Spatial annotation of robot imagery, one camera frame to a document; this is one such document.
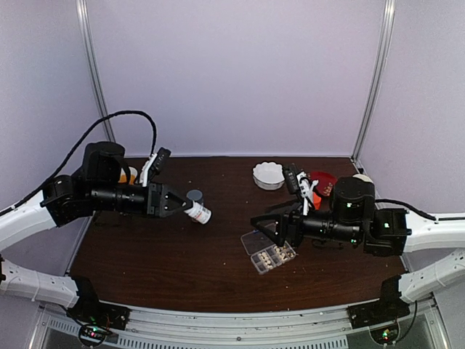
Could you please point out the grey capped pill bottle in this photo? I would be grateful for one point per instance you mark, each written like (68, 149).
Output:
(195, 195)

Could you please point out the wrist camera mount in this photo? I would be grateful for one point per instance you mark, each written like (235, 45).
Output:
(300, 184)
(153, 166)

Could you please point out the orange pill bottle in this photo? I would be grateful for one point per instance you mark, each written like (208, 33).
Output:
(316, 201)

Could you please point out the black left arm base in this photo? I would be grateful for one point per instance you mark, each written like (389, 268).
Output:
(96, 320)

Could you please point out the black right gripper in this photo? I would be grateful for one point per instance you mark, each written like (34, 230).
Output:
(293, 219)

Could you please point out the red floral plate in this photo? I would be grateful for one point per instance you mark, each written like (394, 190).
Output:
(326, 182)

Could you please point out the clear plastic pill organizer box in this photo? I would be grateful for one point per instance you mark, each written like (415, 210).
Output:
(264, 254)

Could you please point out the cream ribbed mug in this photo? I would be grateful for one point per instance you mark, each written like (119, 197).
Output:
(363, 177)

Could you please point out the white scalloped ceramic bowl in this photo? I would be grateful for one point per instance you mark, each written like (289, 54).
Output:
(268, 175)

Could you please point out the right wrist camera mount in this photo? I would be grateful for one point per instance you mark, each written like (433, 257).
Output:
(300, 184)

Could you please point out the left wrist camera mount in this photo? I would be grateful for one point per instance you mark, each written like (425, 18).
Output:
(153, 166)

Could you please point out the aluminium front rail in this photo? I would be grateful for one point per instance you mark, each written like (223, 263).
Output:
(313, 328)

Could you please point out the aluminium frame post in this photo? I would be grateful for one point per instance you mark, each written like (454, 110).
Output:
(385, 40)
(86, 33)

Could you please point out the small white capped bottle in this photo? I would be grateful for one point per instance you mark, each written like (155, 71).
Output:
(199, 213)

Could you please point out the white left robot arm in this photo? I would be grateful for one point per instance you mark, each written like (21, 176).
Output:
(53, 206)

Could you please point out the left aluminium frame post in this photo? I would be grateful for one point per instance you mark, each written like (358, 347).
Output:
(86, 33)

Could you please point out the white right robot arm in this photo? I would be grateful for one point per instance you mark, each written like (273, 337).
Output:
(400, 228)

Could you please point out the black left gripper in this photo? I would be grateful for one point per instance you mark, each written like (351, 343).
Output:
(155, 205)

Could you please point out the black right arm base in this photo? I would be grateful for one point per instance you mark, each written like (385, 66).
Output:
(388, 307)

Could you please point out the right aluminium frame post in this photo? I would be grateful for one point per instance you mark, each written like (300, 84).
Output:
(385, 40)

